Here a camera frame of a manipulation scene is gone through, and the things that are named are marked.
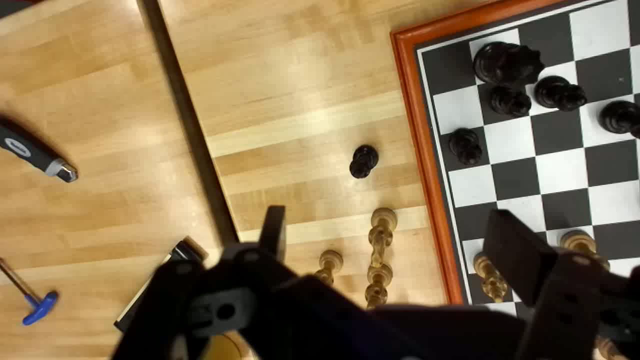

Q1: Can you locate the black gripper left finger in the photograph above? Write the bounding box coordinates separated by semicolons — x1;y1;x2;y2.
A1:
256;205;300;274

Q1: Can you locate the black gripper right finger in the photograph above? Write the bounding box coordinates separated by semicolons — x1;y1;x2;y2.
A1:
483;208;560;310

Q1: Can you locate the large black chess piece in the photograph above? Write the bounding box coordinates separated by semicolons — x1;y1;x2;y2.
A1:
473;41;547;88

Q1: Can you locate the beige chess pawn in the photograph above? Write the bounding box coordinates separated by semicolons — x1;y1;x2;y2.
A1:
369;207;400;267
475;253;512;304
314;248;347;289
364;263;397;310

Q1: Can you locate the black rectangular device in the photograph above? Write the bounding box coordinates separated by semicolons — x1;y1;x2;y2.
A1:
113;236;210;334

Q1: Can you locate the black chess pawn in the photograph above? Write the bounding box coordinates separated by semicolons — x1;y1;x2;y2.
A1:
348;143;381;180

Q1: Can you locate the yellow cup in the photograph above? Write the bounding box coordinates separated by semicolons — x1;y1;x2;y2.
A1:
200;331;254;360

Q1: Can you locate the chessboard with red wooden frame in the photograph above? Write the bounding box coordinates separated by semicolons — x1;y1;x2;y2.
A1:
391;0;640;322

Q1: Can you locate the blue handled T tool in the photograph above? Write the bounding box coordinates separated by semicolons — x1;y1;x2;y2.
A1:
0;257;61;329

